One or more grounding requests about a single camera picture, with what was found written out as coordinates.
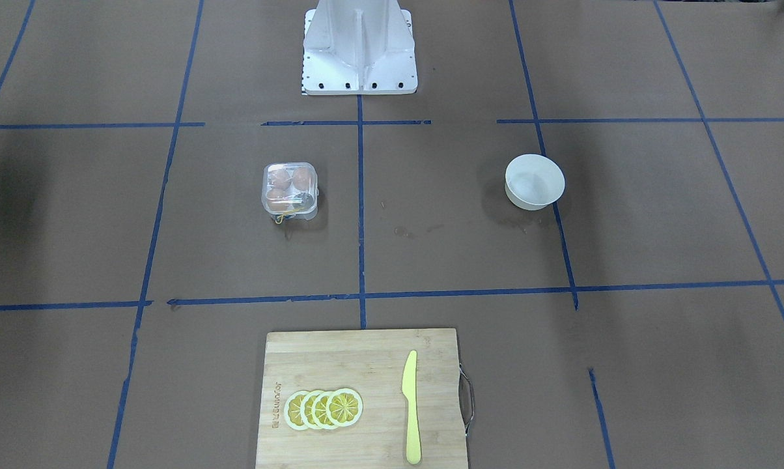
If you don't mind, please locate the brown egg from bowl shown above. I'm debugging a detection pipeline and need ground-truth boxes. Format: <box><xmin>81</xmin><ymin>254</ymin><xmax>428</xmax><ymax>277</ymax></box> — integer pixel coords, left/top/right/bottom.
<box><xmin>265</xmin><ymin>188</ymin><xmax>294</xmax><ymax>212</ymax></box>

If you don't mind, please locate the clear plastic egg box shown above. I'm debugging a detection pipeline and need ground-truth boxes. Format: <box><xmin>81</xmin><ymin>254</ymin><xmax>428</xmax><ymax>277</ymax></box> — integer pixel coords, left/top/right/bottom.
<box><xmin>260</xmin><ymin>162</ymin><xmax>320</xmax><ymax>225</ymax></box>

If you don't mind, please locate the front yellow lemon slice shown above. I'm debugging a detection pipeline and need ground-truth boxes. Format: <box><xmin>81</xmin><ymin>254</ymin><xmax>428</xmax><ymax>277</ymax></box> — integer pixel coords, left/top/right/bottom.
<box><xmin>326</xmin><ymin>387</ymin><xmax>363</xmax><ymax>428</ymax></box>

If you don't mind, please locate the brown egg in box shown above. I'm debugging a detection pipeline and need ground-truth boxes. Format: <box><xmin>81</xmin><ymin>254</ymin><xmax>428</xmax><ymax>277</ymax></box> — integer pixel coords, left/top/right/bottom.
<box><xmin>291</xmin><ymin>167</ymin><xmax>313</xmax><ymax>191</ymax></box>
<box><xmin>268</xmin><ymin>169</ymin><xmax>292</xmax><ymax>190</ymax></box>

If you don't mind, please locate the yellow plastic knife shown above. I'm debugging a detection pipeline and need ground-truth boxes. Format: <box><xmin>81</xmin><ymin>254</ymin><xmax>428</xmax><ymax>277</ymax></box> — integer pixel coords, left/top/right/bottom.
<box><xmin>401</xmin><ymin>350</ymin><xmax>422</xmax><ymax>466</ymax></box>

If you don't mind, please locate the bamboo cutting board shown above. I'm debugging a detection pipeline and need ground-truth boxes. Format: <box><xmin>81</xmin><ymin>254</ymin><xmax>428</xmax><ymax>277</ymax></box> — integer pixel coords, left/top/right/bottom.
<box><xmin>255</xmin><ymin>328</ymin><xmax>469</xmax><ymax>468</ymax></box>

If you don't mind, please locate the white camera stand pillar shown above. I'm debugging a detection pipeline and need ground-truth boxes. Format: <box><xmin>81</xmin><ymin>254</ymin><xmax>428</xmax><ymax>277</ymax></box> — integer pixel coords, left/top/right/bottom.
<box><xmin>301</xmin><ymin>1</ymin><xmax>419</xmax><ymax>96</ymax></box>

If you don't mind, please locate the yellow lemon slice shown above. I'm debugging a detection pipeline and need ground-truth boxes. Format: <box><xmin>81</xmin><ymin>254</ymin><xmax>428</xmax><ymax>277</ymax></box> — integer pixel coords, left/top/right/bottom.
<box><xmin>300</xmin><ymin>390</ymin><xmax>324</xmax><ymax>430</ymax></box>
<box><xmin>284</xmin><ymin>391</ymin><xmax>309</xmax><ymax>431</ymax></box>
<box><xmin>311</xmin><ymin>391</ymin><xmax>339</xmax><ymax>430</ymax></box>
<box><xmin>326</xmin><ymin>387</ymin><xmax>363</xmax><ymax>428</ymax></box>

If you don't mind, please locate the cream white bowl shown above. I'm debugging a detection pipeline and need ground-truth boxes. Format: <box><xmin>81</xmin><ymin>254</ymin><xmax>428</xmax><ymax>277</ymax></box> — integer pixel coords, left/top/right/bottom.
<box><xmin>505</xmin><ymin>154</ymin><xmax>567</xmax><ymax>211</ymax></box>

